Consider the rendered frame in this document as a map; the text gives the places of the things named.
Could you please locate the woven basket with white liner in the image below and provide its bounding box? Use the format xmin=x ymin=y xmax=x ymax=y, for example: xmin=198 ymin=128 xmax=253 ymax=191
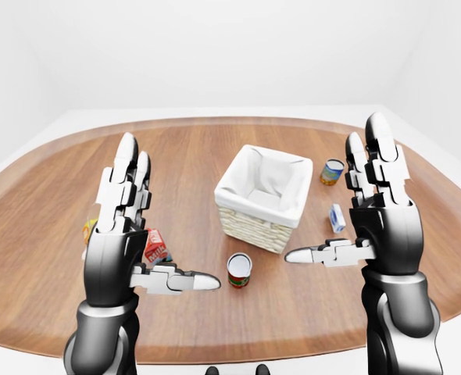
xmin=213 ymin=144 xmax=314 ymax=255

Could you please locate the blue and yellow tin can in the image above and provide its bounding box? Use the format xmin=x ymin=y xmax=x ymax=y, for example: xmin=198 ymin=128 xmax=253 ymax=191
xmin=319 ymin=157 xmax=345 ymax=187

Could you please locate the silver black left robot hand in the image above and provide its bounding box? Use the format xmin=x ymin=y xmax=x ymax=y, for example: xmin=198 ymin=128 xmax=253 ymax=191
xmin=82 ymin=131 xmax=222 ymax=309

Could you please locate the red and green tin can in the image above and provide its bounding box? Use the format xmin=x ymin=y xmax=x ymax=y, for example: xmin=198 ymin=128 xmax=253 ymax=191
xmin=226 ymin=252 xmax=252 ymax=290

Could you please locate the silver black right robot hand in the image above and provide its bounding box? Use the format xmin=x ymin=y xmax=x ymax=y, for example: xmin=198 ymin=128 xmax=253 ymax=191
xmin=284 ymin=111 xmax=424 ymax=276

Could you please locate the orange and yellow box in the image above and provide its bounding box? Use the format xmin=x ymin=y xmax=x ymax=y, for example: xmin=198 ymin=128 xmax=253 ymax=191
xmin=82 ymin=218 xmax=100 ymax=247

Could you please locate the blue and white milk carton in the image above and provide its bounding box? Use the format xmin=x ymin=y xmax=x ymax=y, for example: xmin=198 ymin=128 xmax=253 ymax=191
xmin=327 ymin=202 xmax=347 ymax=234

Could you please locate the red and white carton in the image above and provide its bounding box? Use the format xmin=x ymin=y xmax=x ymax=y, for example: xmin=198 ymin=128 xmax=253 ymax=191
xmin=142 ymin=227 xmax=173 ymax=268

